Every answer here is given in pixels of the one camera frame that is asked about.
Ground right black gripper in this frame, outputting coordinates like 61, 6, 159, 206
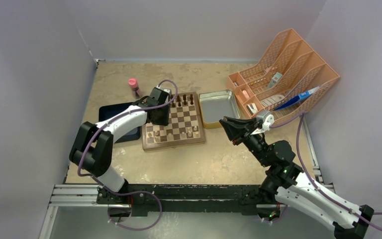
218, 117, 271, 167

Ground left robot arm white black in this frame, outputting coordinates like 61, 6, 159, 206
69, 87, 172, 204

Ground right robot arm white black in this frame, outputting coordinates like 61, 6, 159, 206
219, 111, 374, 239

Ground wooden chess board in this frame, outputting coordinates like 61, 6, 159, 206
141, 92, 206, 151

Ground white stapler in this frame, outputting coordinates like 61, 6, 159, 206
246, 103, 259, 116

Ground gold metal tin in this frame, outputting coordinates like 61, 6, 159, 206
198, 89, 241, 129

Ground pink eraser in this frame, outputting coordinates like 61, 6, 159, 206
242, 90, 250, 100

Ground pink capped bottle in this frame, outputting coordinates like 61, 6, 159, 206
128, 78, 142, 99

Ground dark blue tin lid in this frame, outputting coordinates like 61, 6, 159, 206
98, 102, 142, 144

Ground white card pack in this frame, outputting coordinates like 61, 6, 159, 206
267, 72, 283, 89

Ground orange plastic file organizer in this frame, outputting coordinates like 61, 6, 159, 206
226, 28, 340, 124

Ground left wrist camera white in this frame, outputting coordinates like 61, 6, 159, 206
162, 88, 172, 96

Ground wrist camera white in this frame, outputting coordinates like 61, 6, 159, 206
252, 110, 275, 135
162, 88, 172, 96

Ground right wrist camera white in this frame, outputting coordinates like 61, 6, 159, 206
252, 110, 275, 135

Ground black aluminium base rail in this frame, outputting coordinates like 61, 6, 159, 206
48, 183, 337, 219

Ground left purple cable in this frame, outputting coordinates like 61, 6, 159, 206
77, 80, 179, 232

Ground purple cable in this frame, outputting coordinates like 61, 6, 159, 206
77, 80, 179, 232
269, 111, 382, 238

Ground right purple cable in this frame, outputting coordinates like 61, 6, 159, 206
269, 111, 382, 238

